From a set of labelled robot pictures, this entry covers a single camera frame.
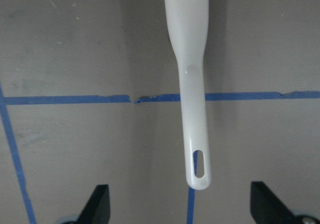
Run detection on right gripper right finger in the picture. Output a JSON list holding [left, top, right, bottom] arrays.
[[250, 181, 320, 224]]

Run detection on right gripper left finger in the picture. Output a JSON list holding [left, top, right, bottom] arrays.
[[75, 184, 111, 224]]

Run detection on white hand brush black bristles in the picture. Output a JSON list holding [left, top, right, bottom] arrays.
[[164, 0, 212, 190]]

